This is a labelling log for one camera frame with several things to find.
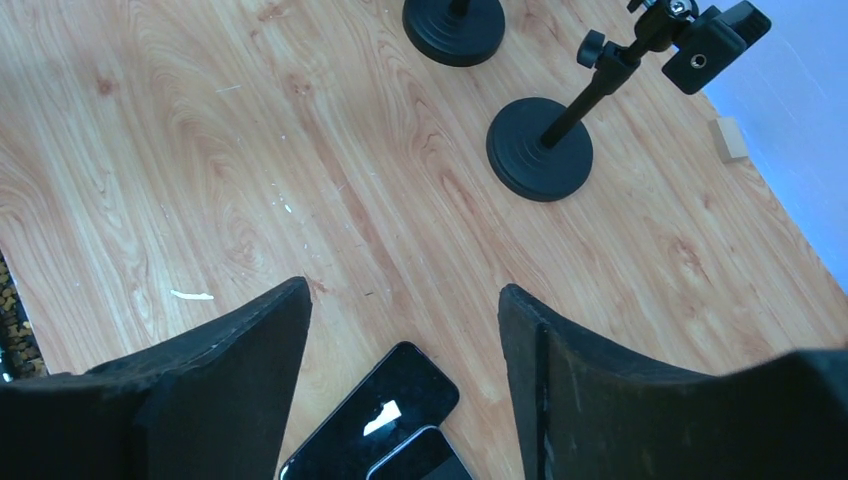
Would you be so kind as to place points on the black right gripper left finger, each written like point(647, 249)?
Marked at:
point(210, 403)

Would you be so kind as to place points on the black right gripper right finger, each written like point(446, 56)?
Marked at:
point(586, 407)

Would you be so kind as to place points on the black round-base clamp stand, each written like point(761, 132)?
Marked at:
point(541, 150)

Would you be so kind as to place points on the beige wooden block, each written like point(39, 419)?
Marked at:
point(728, 139)

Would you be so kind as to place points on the black phone silver frame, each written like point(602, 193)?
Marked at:
point(426, 455)

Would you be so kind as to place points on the black phone dark frame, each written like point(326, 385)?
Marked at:
point(403, 393)

